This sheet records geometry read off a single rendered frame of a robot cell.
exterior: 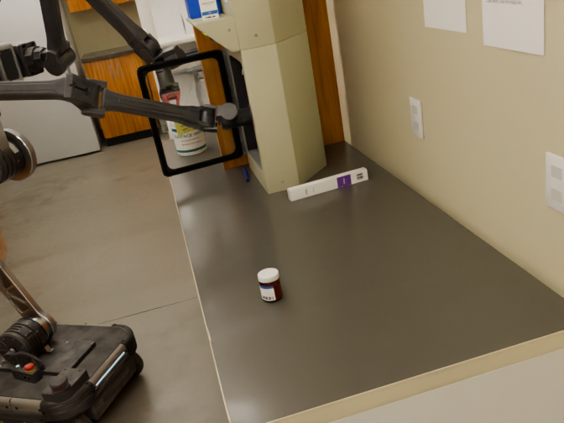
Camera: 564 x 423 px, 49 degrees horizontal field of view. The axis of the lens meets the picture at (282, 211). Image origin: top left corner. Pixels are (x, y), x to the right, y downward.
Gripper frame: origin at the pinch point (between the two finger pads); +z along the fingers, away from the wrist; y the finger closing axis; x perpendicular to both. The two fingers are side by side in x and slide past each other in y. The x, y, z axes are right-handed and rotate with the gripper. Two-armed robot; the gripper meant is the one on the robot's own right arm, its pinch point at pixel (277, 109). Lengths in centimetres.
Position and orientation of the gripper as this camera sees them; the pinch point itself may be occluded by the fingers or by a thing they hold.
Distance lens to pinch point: 210.9
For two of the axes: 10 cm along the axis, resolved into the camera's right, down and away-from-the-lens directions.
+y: -2.2, -3.4, 9.1
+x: 1.8, 9.1, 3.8
